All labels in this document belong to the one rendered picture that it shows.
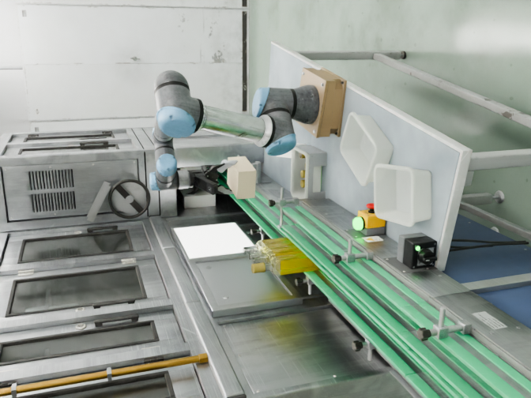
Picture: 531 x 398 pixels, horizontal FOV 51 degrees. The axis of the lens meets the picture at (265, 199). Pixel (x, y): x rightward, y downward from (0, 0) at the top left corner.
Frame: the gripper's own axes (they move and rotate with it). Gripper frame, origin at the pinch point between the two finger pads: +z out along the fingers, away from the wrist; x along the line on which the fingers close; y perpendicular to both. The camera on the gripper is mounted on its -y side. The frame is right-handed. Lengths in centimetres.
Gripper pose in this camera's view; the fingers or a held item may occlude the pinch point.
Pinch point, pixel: (237, 178)
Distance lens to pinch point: 229.8
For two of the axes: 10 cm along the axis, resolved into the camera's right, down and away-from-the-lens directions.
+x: -0.6, 9.0, 4.3
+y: -3.0, -4.2, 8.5
